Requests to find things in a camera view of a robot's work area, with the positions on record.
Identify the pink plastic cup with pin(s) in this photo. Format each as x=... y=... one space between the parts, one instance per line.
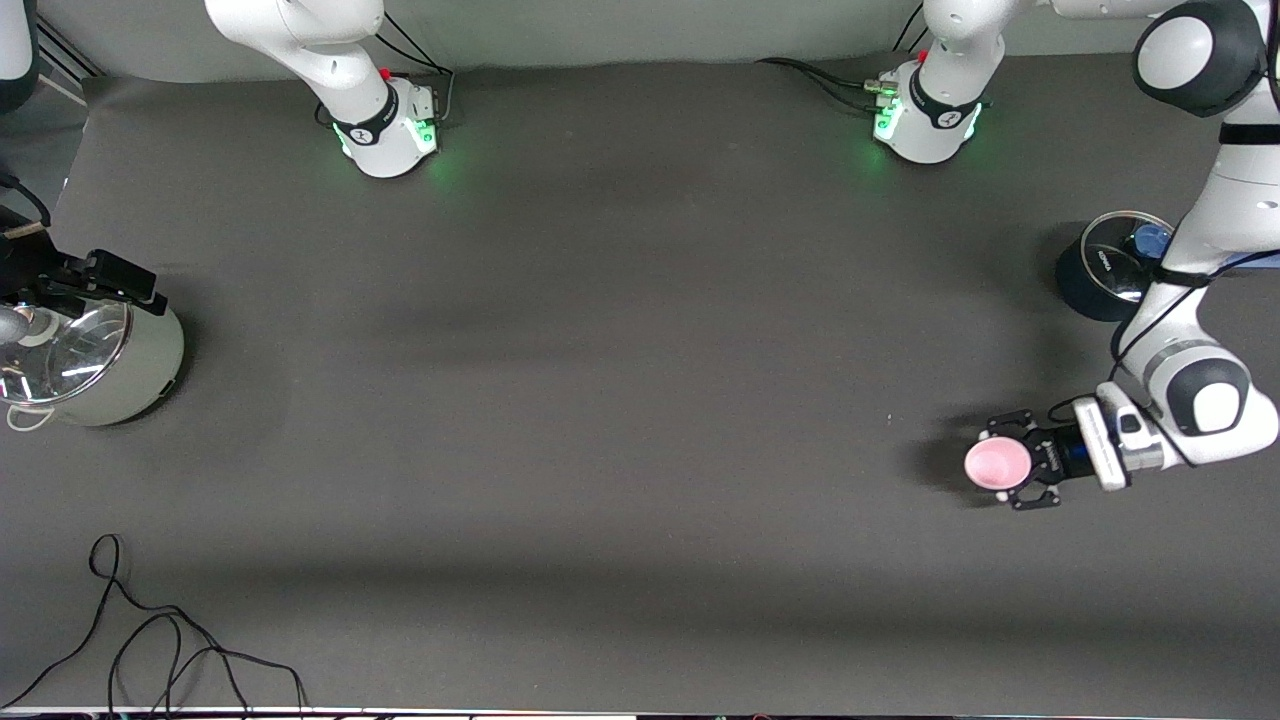
x=997 y=463

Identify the aluminium frame profile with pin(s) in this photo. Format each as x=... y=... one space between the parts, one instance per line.
x=65 y=60

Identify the dark grey table mat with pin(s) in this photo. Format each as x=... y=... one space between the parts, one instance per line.
x=700 y=560

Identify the glass lid with beige knob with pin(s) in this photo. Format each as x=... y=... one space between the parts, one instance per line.
x=80 y=350

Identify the glass lid with blue knob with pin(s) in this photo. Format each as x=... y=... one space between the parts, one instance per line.
x=1120 y=255

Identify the dark blue saucepan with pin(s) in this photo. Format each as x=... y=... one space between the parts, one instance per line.
x=1080 y=295

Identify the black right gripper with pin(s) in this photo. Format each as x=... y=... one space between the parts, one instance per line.
x=40 y=272

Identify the stainless steel pot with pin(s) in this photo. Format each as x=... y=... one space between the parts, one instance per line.
x=150 y=370

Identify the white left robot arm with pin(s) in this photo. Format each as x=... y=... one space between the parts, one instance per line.
x=1220 y=200

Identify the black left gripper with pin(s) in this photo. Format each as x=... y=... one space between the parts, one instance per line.
x=1052 y=458

